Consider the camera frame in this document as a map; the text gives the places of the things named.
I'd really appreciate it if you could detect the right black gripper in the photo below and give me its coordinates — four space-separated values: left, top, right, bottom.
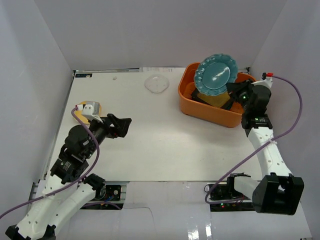
225 78 255 114

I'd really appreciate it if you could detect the black square amber plate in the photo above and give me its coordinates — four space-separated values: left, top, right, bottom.
191 89 234 110

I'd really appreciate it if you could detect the teal scalloped round plate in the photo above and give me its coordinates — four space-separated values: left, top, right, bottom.
193 53 239 97

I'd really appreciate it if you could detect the clear glass small plate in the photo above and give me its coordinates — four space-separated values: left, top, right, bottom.
144 74 170 94

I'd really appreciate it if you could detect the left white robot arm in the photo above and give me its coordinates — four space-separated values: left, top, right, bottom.
5 113 132 240

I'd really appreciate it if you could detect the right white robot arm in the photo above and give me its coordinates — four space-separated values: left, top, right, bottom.
225 79 304 216

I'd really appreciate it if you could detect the orange plastic bin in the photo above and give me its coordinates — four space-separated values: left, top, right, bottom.
178 62 244 128

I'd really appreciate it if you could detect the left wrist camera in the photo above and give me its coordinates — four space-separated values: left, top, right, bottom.
76 101 104 123

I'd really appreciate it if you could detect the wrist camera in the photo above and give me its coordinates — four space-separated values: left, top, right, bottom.
76 101 104 123
252 72 274 89

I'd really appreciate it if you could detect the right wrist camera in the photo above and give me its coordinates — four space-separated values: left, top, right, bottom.
252 72 274 89

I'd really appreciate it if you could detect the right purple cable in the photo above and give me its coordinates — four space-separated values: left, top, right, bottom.
204 76 303 205

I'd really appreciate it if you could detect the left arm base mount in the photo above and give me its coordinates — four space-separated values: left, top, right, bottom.
93 185 122 203

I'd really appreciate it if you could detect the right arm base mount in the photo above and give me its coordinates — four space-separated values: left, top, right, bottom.
209 182 254 213

